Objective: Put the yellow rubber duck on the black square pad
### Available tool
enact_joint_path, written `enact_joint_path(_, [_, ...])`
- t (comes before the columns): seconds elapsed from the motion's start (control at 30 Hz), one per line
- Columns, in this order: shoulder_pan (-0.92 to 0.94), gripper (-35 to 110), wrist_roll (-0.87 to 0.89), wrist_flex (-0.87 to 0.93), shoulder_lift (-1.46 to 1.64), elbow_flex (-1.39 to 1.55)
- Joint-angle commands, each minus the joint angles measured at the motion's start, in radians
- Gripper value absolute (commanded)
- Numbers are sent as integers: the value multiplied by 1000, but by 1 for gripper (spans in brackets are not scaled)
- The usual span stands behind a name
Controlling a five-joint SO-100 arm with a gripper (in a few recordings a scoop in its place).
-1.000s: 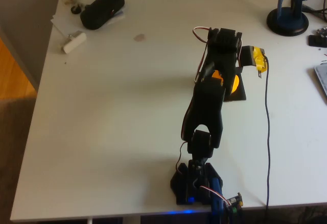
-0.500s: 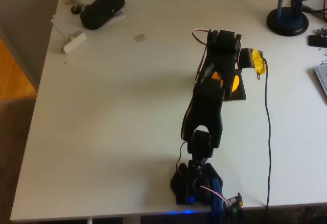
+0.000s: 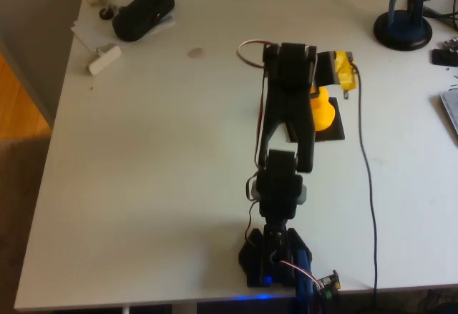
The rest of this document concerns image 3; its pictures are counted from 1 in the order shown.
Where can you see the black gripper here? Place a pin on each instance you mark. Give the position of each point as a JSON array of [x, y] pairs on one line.
[[319, 113]]

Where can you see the orange toy duck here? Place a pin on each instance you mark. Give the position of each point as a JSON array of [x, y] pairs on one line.
[[323, 113]]

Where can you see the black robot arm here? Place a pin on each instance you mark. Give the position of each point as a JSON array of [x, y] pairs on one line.
[[279, 185]]

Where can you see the black square mat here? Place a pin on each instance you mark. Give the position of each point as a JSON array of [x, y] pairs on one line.
[[338, 128]]

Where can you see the blue microphone with black base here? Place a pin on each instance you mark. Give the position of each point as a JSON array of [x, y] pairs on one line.
[[402, 31]]

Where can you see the small black flat device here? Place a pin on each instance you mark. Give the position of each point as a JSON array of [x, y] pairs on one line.
[[443, 57]]

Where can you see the grey laptop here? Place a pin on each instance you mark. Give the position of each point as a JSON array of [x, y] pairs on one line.
[[451, 108]]

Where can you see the small electronic parts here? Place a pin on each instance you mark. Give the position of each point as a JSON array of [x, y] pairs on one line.
[[451, 43]]

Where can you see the blue table clamp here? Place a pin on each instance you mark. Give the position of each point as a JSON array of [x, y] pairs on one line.
[[304, 274]]

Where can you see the small controller board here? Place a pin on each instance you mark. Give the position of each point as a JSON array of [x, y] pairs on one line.
[[327, 282]]

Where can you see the black glasses case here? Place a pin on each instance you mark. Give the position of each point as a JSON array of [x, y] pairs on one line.
[[143, 13]]

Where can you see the white power adapter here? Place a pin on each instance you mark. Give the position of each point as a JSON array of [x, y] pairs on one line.
[[105, 60]]

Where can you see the small black round object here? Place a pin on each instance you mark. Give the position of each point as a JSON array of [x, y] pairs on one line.
[[106, 13]]

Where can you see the white paper sheets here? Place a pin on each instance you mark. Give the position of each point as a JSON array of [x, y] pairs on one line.
[[89, 33]]

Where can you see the black camera with yellow tape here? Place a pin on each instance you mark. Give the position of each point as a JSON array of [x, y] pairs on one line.
[[327, 67]]

